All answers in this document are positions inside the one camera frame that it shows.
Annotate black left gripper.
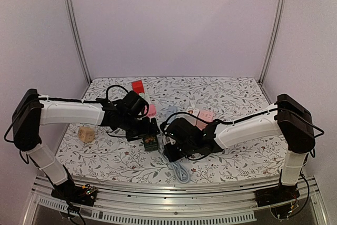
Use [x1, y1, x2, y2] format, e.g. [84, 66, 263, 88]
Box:
[120, 114, 160, 142]

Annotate dark green cube socket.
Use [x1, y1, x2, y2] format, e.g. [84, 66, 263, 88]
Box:
[143, 135, 158, 152]

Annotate beige cube socket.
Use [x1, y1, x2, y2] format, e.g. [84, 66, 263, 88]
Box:
[78, 126, 95, 143]

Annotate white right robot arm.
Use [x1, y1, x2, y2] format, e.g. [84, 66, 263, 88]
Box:
[160, 94, 316, 202]

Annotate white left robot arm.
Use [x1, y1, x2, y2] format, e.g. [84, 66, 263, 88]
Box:
[8, 89, 160, 201]

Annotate pink plug adapter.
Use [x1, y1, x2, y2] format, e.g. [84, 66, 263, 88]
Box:
[146, 104, 156, 118]

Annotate pink cube socket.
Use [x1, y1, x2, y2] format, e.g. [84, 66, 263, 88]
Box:
[196, 109, 214, 130]

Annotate white power strip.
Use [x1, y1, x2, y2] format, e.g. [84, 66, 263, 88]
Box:
[139, 93, 151, 104]

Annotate light blue power strip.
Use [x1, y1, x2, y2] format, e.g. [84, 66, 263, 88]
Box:
[164, 105, 177, 123]

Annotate red cube adapter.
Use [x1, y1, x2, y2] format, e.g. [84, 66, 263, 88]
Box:
[131, 80, 145, 94]

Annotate floral tablecloth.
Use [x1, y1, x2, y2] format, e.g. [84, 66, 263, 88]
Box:
[52, 76, 295, 185]

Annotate light blue coiled cable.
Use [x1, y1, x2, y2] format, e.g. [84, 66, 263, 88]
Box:
[164, 156, 191, 184]

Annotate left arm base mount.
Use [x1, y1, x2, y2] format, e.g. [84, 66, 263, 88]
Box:
[51, 166, 98, 207]

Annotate aluminium table edge rail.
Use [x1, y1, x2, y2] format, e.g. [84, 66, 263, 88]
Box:
[23, 176, 329, 224]

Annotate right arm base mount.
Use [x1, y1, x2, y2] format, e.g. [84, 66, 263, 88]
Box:
[254, 170, 300, 207]

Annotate left aluminium frame post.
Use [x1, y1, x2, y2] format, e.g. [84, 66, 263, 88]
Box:
[64, 0, 92, 84]

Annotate aluminium frame post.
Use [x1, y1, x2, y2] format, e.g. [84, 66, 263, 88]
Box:
[259, 0, 286, 86]
[64, 0, 92, 84]

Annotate right aluminium frame post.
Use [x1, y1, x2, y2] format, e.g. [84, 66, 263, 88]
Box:
[259, 0, 286, 86]

